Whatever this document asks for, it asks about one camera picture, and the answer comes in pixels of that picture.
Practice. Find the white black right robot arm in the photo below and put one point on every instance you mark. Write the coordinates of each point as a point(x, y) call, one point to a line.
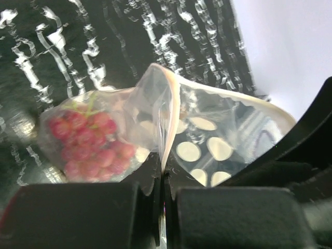
point(301, 164)

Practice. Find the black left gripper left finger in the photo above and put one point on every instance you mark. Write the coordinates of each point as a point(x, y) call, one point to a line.
point(87, 215)

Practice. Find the purple fake grapes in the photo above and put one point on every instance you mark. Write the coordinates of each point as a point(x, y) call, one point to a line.
point(89, 145)

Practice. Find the clear zip top bag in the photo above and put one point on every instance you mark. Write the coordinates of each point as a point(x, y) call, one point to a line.
point(212, 133)

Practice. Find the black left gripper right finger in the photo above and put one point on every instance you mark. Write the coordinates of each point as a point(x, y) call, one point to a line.
point(230, 217)

